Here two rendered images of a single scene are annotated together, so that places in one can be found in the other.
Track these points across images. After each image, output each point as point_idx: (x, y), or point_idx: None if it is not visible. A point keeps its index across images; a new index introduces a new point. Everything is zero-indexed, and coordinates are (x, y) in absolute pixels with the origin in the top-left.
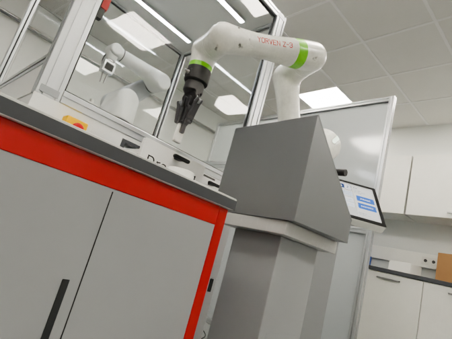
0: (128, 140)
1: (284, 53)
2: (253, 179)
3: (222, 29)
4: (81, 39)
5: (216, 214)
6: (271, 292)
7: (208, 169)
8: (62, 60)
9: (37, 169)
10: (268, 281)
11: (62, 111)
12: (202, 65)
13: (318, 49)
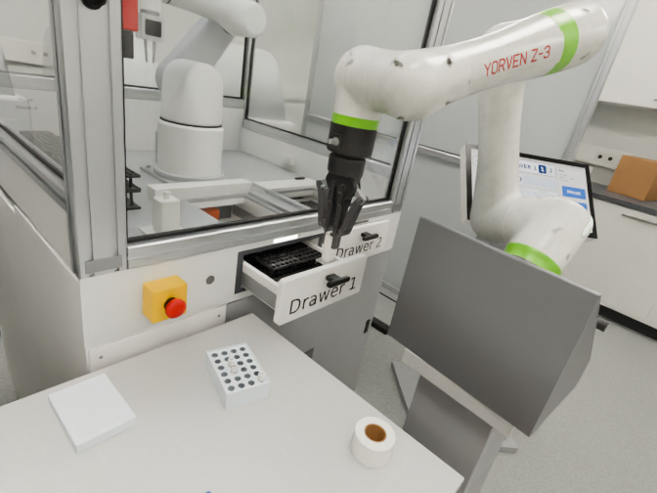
0: (246, 249)
1: (528, 72)
2: (457, 331)
3: (416, 89)
4: (115, 142)
5: None
6: (477, 466)
7: (360, 212)
8: (101, 201)
9: None
10: (475, 458)
11: (137, 277)
12: (364, 128)
13: (596, 34)
